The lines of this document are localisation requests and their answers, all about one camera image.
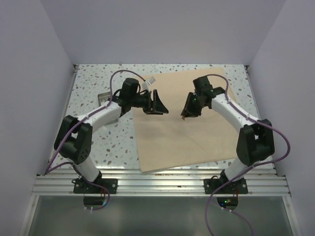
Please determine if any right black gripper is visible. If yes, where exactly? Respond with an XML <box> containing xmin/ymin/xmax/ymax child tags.
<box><xmin>182</xmin><ymin>92</ymin><xmax>207</xmax><ymax>118</ymax></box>

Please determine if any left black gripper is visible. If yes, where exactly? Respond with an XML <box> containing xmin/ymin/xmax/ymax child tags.
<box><xmin>130</xmin><ymin>89</ymin><xmax>168</xmax><ymax>115</ymax></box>

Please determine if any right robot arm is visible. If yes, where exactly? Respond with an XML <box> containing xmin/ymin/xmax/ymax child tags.
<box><xmin>181</xmin><ymin>76</ymin><xmax>275</xmax><ymax>193</ymax></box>

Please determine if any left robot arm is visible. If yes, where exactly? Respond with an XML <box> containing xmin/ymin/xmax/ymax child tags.
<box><xmin>54</xmin><ymin>77</ymin><xmax>169</xmax><ymax>193</ymax></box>

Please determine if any beige surgical drape cloth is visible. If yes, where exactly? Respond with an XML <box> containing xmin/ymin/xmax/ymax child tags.
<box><xmin>133</xmin><ymin>67</ymin><xmax>238</xmax><ymax>172</ymax></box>

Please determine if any metal instrument tray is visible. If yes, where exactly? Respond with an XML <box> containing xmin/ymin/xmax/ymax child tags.
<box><xmin>97</xmin><ymin>92</ymin><xmax>118</xmax><ymax>125</ymax></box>

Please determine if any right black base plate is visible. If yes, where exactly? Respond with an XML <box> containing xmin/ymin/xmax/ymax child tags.
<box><xmin>203</xmin><ymin>176</ymin><xmax>249</xmax><ymax>195</ymax></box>

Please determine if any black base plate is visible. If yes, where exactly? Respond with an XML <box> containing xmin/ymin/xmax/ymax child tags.
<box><xmin>203</xmin><ymin>176</ymin><xmax>249</xmax><ymax>195</ymax></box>
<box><xmin>71</xmin><ymin>178</ymin><xmax>118</xmax><ymax>194</ymax></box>

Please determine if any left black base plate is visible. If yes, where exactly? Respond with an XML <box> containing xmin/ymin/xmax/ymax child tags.
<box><xmin>71</xmin><ymin>178</ymin><xmax>118</xmax><ymax>194</ymax></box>

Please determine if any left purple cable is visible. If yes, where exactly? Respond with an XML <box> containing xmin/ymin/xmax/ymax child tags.
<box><xmin>45</xmin><ymin>70</ymin><xmax>148</xmax><ymax>211</ymax></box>

